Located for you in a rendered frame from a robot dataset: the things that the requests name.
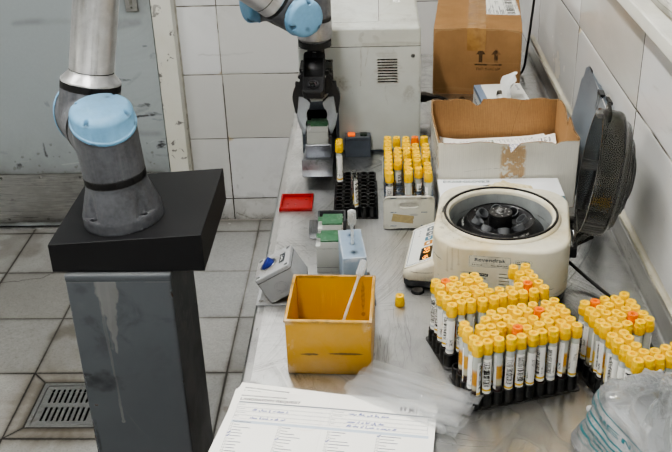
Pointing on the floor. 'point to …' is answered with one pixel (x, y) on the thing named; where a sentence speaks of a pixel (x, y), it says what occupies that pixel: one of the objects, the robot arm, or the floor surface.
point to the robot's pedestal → (142, 359)
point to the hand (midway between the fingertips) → (317, 130)
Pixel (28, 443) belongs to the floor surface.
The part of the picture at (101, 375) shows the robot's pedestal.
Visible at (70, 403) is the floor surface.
